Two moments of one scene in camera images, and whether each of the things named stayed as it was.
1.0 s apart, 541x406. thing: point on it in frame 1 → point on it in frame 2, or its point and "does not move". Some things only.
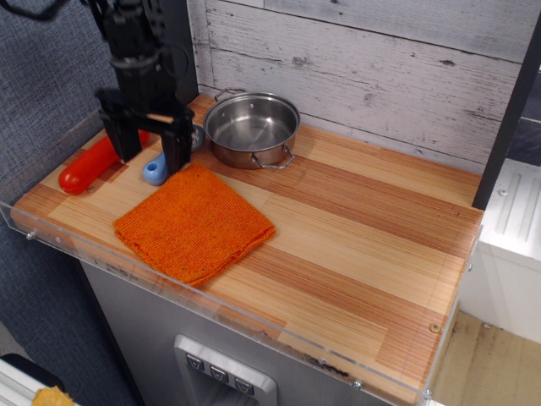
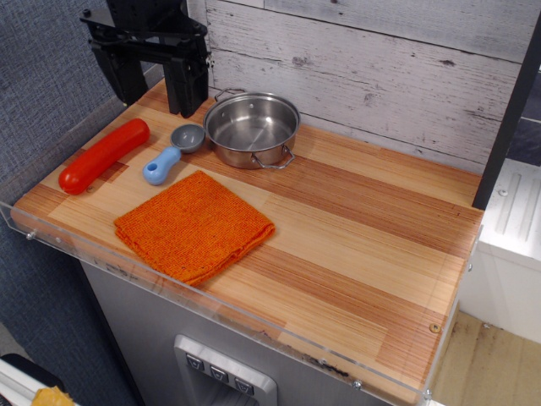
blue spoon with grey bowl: [155, 173] does not move
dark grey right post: [510, 119] does not move
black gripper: [144, 97] → [152, 29]
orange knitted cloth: [195, 225] does not move
